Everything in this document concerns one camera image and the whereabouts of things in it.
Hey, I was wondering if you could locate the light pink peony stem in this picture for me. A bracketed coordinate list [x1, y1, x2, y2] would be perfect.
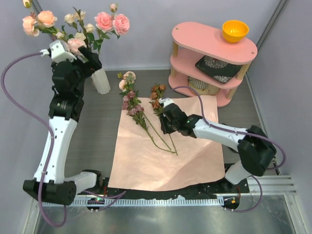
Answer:
[65, 38, 87, 56]

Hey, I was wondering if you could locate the brown rose flower stem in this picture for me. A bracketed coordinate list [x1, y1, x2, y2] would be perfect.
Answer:
[149, 84, 178, 156]

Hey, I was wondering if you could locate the cream rose flower stem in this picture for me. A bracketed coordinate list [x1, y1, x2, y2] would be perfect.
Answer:
[60, 8, 96, 51]

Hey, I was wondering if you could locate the peach rose flower stem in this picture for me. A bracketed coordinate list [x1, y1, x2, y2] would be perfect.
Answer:
[117, 71, 173, 151]

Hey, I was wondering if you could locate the mauve flower stem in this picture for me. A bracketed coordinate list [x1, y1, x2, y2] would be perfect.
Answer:
[120, 90, 177, 155]

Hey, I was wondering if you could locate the pink rose flower stem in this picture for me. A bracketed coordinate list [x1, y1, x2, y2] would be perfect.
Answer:
[93, 3, 130, 53]

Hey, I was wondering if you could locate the pink wrapping paper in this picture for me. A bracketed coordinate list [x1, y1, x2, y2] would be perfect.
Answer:
[109, 97, 225, 191]

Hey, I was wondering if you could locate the peach peony flower stem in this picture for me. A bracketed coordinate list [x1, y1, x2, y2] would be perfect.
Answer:
[22, 0, 66, 40]

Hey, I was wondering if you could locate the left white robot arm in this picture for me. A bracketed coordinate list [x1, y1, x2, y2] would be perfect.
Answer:
[23, 46, 104, 205]

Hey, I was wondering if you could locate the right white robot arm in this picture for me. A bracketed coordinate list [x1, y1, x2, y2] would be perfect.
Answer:
[161, 103, 276, 193]

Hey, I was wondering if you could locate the white ribbed ceramic vase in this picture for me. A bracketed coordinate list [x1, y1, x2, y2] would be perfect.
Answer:
[91, 68, 111, 95]

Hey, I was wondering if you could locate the striped ceramic bowl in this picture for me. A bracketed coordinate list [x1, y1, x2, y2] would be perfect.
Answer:
[188, 76, 220, 96]

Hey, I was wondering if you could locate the pink three-tier shelf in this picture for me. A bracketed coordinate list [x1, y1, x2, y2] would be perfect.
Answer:
[169, 20, 257, 107]

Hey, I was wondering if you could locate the black floral square plate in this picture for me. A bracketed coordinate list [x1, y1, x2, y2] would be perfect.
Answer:
[195, 56, 242, 84]

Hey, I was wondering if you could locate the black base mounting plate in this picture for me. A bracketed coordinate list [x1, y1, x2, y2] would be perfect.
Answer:
[75, 176, 251, 200]

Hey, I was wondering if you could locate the orange plastic bowl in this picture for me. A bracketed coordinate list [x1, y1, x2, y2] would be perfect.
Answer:
[222, 20, 249, 43]

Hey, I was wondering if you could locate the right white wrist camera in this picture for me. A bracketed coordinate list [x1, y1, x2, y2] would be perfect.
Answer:
[158, 97, 175, 108]

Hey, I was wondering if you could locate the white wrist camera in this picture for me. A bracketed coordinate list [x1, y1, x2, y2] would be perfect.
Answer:
[158, 97, 175, 108]
[40, 40, 77, 63]

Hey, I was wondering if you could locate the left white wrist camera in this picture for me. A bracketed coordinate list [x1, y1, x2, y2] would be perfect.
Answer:
[40, 40, 77, 63]

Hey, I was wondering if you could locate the white perforated cable duct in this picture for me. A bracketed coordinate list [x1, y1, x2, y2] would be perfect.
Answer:
[41, 196, 225, 207]

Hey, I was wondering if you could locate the aluminium frame rail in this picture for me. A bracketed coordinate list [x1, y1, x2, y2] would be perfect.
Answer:
[30, 175, 299, 198]

